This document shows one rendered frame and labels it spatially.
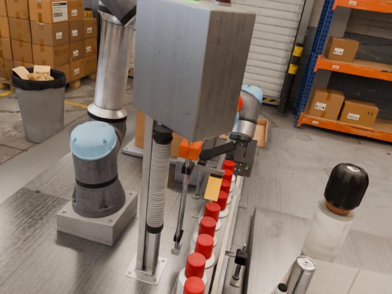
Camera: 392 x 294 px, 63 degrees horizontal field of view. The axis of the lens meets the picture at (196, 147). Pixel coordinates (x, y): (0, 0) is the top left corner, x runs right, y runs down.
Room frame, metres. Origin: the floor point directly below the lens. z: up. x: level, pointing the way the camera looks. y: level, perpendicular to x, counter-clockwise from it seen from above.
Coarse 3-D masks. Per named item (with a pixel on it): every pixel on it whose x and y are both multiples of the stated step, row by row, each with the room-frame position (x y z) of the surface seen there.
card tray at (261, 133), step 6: (258, 120) 1.73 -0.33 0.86; (264, 120) 1.72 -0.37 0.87; (258, 126) 1.70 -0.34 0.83; (264, 126) 1.72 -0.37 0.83; (258, 132) 1.61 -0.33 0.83; (264, 132) 1.62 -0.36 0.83; (222, 138) 1.46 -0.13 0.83; (252, 138) 1.52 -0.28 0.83; (258, 138) 1.53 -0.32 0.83; (264, 138) 1.54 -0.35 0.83; (258, 144) 1.46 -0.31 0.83; (264, 144) 1.45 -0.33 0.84
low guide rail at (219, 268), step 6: (234, 198) 0.84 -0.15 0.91; (234, 204) 0.81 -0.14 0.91; (228, 216) 0.75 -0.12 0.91; (228, 222) 0.72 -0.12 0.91; (228, 228) 0.69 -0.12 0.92; (228, 234) 0.67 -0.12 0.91; (222, 246) 0.62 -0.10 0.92; (222, 252) 0.60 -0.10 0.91; (222, 258) 0.58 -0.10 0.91; (216, 270) 0.54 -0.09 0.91; (216, 276) 0.52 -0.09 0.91; (216, 282) 0.51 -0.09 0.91; (216, 288) 0.49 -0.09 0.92
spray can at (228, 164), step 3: (225, 162) 0.76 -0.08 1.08; (228, 162) 0.76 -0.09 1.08; (231, 162) 0.76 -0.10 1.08; (222, 165) 0.76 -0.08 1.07; (225, 165) 0.74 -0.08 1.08; (228, 165) 0.74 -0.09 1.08; (231, 165) 0.74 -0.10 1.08; (234, 165) 0.75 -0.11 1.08; (222, 168) 0.75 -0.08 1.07; (225, 168) 0.74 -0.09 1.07; (228, 168) 0.74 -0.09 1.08; (231, 168) 0.74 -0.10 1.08; (234, 177) 0.76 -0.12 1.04; (234, 180) 0.75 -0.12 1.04; (231, 183) 0.74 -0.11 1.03
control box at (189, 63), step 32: (160, 0) 0.50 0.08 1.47; (160, 32) 0.50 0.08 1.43; (192, 32) 0.45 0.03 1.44; (224, 32) 0.45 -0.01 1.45; (160, 64) 0.49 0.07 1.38; (192, 64) 0.44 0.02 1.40; (224, 64) 0.46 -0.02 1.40; (160, 96) 0.49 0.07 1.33; (192, 96) 0.44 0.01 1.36; (224, 96) 0.47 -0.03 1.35; (192, 128) 0.43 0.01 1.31; (224, 128) 0.48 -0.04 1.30
